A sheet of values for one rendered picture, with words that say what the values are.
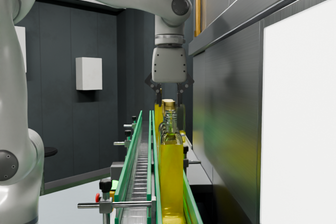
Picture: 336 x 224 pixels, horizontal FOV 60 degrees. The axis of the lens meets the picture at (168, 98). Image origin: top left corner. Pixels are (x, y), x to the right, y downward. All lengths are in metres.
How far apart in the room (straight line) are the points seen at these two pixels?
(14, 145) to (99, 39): 3.63
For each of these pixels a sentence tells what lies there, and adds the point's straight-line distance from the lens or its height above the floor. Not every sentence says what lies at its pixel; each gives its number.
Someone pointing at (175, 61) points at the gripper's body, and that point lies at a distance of 0.83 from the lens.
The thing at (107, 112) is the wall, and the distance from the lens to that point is 4.37.
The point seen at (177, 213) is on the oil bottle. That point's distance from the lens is 0.78.
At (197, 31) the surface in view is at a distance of 1.19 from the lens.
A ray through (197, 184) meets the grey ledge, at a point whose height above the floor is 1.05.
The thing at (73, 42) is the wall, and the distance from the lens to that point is 4.12.
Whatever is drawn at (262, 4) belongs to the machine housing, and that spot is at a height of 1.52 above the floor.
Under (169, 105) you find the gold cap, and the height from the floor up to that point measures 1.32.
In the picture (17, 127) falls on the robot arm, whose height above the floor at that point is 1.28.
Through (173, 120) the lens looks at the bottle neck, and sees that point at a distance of 0.73.
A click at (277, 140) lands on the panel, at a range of 0.44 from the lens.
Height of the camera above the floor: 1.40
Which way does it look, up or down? 4 degrees down
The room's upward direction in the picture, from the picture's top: straight up
